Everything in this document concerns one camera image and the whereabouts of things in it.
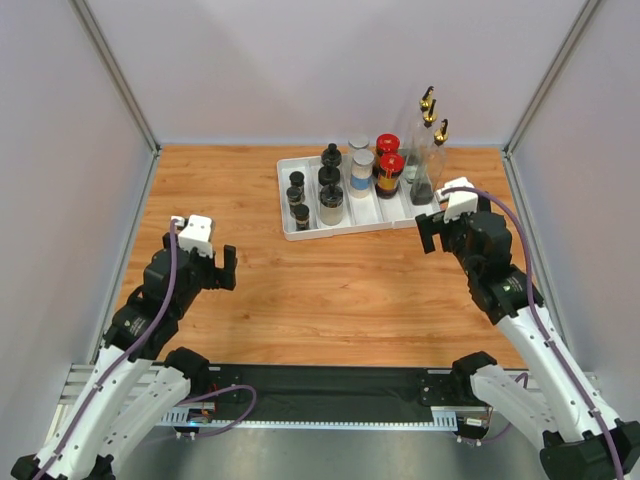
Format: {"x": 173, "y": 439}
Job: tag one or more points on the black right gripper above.
{"x": 445, "y": 232}

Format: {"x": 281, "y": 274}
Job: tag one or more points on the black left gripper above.
{"x": 227, "y": 275}

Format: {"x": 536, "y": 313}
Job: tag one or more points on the oil bottle with dark sauce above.
{"x": 430, "y": 170}

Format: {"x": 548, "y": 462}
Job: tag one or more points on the clear oil bottle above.
{"x": 420, "y": 137}

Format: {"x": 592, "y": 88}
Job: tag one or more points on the tall bottle dark contents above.
{"x": 409, "y": 111}

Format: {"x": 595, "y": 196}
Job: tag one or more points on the red-lid sauce jar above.
{"x": 386, "y": 143}
{"x": 391, "y": 166}

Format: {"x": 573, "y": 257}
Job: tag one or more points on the tall jar white beads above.
{"x": 361, "y": 172}

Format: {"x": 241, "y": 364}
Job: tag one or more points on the small black-cap spice bottle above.
{"x": 295, "y": 196}

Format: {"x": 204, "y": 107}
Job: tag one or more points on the white-contents jar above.
{"x": 357, "y": 142}

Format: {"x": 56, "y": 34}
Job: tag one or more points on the black-lid glass jar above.
{"x": 328, "y": 175}

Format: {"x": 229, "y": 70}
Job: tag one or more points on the black-knob lid glass jar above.
{"x": 331, "y": 156}

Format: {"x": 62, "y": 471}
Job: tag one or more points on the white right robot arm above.
{"x": 576, "y": 433}

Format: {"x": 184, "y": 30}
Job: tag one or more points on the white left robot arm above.
{"x": 101, "y": 429}

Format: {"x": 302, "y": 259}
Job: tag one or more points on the white divided tray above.
{"x": 359, "y": 214}

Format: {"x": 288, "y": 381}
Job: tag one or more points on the black base cloth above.
{"x": 330, "y": 395}

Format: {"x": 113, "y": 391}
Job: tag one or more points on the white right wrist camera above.
{"x": 457, "y": 202}

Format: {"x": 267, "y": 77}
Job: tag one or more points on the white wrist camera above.
{"x": 457, "y": 202}
{"x": 195, "y": 232}

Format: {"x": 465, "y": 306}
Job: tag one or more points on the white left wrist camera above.
{"x": 195, "y": 232}

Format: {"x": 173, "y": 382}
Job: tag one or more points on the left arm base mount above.
{"x": 220, "y": 404}

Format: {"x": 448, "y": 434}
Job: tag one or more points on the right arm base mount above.
{"x": 447, "y": 388}

